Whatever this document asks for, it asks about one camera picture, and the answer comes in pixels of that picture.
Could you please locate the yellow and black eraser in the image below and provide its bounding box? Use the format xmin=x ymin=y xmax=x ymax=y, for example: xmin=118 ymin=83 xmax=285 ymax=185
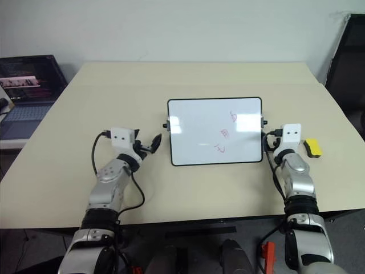
xmin=302 ymin=138 xmax=323 ymax=158

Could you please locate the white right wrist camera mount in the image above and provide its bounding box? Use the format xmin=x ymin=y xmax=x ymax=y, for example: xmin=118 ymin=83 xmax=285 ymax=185
xmin=273 ymin=123 xmax=302 ymax=157

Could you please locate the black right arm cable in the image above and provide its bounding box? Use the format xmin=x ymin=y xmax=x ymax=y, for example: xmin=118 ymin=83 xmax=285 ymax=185
xmin=259 ymin=129 xmax=287 ymax=201

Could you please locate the red and black clamp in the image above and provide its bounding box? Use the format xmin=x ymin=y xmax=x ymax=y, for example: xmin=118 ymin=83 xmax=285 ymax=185
xmin=262 ymin=241 xmax=275 ymax=274

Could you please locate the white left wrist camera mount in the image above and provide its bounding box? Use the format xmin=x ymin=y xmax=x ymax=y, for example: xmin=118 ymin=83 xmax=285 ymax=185
xmin=109 ymin=126 xmax=139 ymax=156

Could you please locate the open laptop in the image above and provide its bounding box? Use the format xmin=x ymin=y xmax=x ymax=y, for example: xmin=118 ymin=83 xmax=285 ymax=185
xmin=0 ymin=54 xmax=68 ymax=150

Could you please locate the black cabinet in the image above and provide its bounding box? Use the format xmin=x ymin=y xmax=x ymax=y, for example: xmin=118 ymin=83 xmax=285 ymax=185
xmin=324 ymin=13 xmax=365 ymax=135

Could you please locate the dark rounded shape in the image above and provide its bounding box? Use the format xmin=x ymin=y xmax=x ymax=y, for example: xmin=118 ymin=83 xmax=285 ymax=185
xmin=220 ymin=239 xmax=254 ymax=274

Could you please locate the black-framed whiteboard with red marks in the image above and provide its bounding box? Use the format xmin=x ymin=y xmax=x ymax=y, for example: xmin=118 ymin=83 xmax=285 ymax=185
xmin=161 ymin=96 xmax=270 ymax=167

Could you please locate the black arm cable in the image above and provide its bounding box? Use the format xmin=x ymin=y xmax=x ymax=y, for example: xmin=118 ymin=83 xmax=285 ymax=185
xmin=91 ymin=129 xmax=145 ymax=218
xmin=259 ymin=129 xmax=287 ymax=201

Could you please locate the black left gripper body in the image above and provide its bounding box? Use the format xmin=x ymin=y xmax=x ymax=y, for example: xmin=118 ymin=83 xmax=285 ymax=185
xmin=132 ymin=139 xmax=152 ymax=161

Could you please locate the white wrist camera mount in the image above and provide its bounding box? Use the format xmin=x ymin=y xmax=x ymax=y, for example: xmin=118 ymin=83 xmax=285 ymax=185
xmin=273 ymin=123 xmax=302 ymax=157
xmin=109 ymin=126 xmax=139 ymax=156

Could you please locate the black bar under table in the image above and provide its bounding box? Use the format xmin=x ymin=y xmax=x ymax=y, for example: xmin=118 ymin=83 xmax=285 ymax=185
xmin=165 ymin=225 xmax=238 ymax=236

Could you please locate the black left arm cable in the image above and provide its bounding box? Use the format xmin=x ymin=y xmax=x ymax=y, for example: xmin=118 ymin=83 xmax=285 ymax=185
xmin=91 ymin=129 xmax=145 ymax=218

